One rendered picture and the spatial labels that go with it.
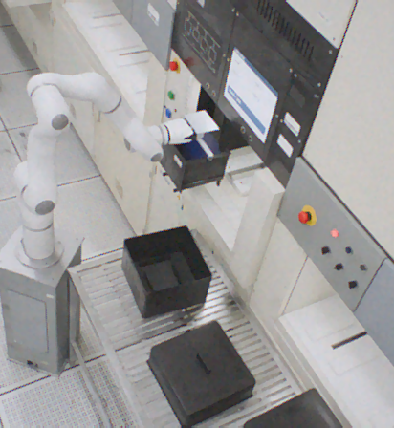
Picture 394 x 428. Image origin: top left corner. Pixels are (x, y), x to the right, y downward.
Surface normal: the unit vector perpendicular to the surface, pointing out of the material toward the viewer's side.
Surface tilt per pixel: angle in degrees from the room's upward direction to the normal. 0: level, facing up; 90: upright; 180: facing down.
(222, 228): 0
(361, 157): 90
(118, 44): 0
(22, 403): 0
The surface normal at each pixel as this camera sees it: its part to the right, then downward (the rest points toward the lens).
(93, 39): 0.14, -0.67
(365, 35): -0.87, 0.26
